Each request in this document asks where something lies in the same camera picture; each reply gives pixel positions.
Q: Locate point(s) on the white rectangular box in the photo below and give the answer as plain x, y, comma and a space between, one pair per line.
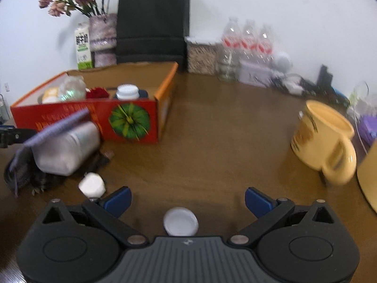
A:
254, 73

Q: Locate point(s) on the wooden desktop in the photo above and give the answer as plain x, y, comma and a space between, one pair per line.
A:
221, 141

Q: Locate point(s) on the yellow bear mug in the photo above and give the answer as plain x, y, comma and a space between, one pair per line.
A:
318, 138

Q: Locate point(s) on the black upright device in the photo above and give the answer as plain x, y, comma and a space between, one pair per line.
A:
324, 76

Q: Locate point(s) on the clear water bottle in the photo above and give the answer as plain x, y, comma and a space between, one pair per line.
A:
266, 45
231, 41
249, 42

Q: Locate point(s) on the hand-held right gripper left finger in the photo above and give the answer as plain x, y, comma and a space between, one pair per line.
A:
119, 200

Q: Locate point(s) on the small white bottle cap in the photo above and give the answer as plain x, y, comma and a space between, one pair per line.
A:
180, 221

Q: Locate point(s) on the white round device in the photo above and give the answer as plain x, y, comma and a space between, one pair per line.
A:
282, 62

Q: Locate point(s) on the white wall socket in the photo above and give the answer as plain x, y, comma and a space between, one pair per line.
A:
6, 87

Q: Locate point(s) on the black paper bag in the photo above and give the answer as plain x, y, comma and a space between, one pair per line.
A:
153, 20

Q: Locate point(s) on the clear seed container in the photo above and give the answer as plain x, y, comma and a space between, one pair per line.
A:
201, 56

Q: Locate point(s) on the orange cardboard box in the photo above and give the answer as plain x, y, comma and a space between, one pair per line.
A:
88, 118

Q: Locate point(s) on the red green gift bow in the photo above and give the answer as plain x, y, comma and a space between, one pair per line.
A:
97, 93

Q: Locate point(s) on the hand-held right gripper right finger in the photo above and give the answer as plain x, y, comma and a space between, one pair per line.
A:
257, 202

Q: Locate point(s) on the small white case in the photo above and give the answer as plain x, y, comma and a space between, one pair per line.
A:
92, 185

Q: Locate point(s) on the large white bottle cap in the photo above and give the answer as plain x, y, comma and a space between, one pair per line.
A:
127, 91

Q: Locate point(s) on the yellow white hamster plush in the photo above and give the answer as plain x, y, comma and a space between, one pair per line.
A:
48, 95

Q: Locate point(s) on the purple marbled vase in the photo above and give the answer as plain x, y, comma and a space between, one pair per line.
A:
101, 41

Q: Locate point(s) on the white cylindrical container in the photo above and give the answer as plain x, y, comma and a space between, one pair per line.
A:
67, 150

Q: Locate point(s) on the purple pack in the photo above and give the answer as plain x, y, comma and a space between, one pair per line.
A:
368, 129

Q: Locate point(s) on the green white milk carton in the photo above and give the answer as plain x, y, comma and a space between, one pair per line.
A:
83, 47

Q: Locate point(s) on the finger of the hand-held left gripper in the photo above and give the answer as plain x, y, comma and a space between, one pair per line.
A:
14, 135

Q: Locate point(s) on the clear glass jar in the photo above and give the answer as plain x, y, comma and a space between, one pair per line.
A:
226, 66

